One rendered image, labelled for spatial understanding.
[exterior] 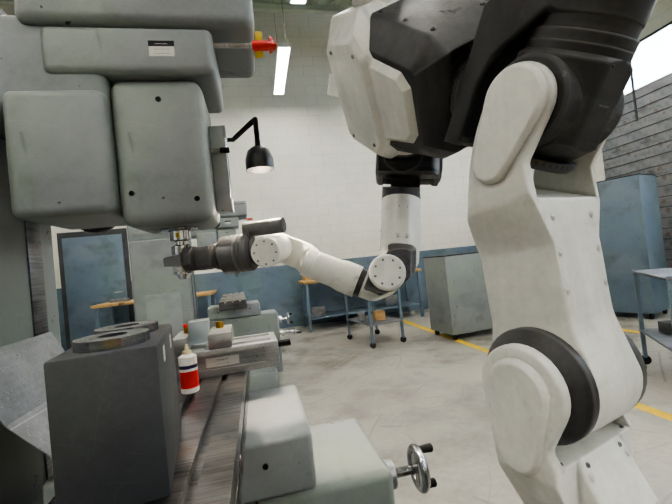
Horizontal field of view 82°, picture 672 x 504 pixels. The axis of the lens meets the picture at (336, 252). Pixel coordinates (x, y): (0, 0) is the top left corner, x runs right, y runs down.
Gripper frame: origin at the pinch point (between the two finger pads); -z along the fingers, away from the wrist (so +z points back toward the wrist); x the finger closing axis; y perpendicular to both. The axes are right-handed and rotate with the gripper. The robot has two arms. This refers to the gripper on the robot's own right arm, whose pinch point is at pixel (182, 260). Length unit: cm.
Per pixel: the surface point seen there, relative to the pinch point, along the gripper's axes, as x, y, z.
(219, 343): -9.3, 22.1, 2.2
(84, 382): 45.0, 15.0, 13.7
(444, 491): -113, 124, 58
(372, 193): -700, -124, 3
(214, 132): -2.0, -29.8, 10.7
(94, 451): 45, 23, 14
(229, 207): -2.6, -11.5, 12.1
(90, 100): 15.8, -34.0, -6.8
